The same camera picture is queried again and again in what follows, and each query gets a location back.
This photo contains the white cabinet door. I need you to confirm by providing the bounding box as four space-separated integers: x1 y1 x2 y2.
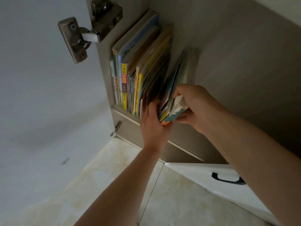
164 162 283 226
0 0 116 226

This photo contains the person's right hand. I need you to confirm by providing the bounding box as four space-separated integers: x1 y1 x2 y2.
173 84 232 137

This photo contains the black door handle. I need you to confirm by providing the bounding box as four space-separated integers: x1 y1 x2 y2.
211 172 247 186

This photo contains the large orange cover book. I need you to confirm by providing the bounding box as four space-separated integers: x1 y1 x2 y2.
157 47 200 126

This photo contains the person's right forearm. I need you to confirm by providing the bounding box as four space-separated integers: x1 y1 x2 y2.
209 110 301 226

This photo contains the small metal cabinet hinge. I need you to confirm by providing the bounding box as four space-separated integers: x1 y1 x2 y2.
110 120 123 138

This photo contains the person's left hand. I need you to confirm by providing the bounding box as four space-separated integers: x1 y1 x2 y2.
140 99 174 152

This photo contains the row of colourful books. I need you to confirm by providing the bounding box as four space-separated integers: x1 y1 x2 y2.
109 10 173 118

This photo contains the blue cover book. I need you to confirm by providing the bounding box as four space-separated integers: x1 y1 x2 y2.
163 107 188 124

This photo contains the white wooden cabinet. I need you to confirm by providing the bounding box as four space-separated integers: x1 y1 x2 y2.
86 0 301 164

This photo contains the orange white label book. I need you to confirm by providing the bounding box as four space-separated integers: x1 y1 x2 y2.
157 56 186 125

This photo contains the person's left forearm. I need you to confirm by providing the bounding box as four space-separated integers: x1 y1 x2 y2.
74 147 163 226

